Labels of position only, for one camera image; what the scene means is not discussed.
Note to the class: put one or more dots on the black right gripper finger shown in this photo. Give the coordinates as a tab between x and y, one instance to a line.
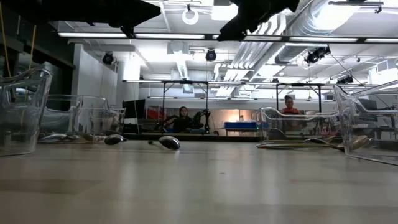
234	32
244	17

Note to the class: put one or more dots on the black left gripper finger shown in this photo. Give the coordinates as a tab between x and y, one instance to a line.
138	7
135	19

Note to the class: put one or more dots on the black bystander robot arm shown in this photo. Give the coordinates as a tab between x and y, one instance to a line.
203	116

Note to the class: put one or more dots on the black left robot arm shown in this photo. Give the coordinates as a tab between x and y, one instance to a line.
18	9

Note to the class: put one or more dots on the black beam with light strips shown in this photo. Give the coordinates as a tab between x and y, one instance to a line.
168	36

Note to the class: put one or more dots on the black ceiling track light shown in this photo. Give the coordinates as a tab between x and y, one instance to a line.
315	56

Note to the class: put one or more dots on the black monitor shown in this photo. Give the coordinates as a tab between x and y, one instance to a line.
133	110

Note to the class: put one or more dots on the person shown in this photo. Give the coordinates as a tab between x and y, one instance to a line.
183	119
289	107

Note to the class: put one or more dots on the blue storage tote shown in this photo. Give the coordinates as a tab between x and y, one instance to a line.
241	125

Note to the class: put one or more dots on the clear plastic bin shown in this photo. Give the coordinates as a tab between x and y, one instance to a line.
25	118
93	118
295	124
367	124

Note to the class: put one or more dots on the utensils pile right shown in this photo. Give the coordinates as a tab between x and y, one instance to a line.
360	141

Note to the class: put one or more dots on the black ceiling camera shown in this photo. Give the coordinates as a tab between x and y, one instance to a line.
108	58
211	55

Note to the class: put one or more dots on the black gantry frame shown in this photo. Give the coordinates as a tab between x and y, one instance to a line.
298	84
186	81

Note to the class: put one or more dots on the black aluminium table frame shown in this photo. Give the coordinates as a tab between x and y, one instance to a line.
217	137

